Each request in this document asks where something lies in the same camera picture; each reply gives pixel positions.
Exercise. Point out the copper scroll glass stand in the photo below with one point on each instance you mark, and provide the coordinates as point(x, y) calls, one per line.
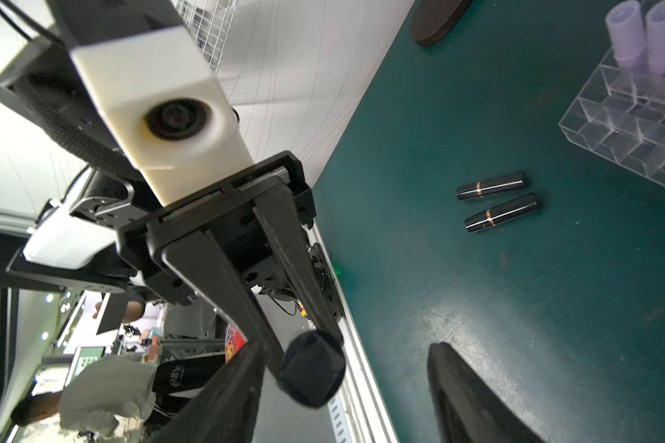
point(434, 19)

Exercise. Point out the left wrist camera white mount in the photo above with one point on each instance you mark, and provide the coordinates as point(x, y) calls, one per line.
point(166, 110)

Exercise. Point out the clear acrylic lipstick organizer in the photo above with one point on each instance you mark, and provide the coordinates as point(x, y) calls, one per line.
point(619, 115)

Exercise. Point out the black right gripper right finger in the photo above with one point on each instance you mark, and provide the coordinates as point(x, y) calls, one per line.
point(466, 409)

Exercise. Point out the white wire basket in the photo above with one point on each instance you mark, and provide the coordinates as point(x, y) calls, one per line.
point(209, 22)

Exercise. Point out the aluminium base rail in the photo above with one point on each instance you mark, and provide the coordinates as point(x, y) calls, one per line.
point(358, 412)

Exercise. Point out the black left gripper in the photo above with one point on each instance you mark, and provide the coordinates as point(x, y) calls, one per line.
point(211, 264)

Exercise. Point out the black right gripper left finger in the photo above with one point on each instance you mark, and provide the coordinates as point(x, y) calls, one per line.
point(226, 409)

